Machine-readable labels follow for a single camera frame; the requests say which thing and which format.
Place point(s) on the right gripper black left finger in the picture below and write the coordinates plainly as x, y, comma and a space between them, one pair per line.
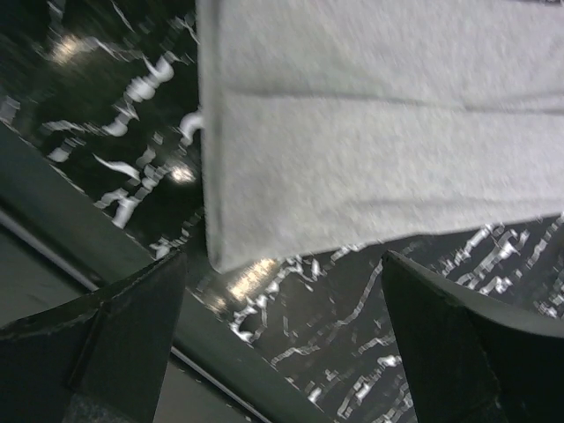
99, 358

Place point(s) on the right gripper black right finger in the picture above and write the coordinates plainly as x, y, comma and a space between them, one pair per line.
468, 357

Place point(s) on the grey t-shirt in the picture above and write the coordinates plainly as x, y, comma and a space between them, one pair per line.
329, 123

